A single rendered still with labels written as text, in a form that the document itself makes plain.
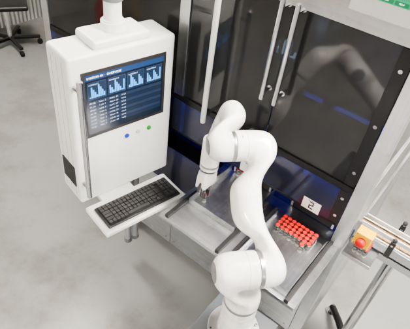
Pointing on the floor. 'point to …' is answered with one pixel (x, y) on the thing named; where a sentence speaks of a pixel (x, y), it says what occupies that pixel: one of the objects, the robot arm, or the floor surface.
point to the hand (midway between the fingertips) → (204, 192)
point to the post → (368, 179)
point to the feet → (335, 315)
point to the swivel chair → (8, 23)
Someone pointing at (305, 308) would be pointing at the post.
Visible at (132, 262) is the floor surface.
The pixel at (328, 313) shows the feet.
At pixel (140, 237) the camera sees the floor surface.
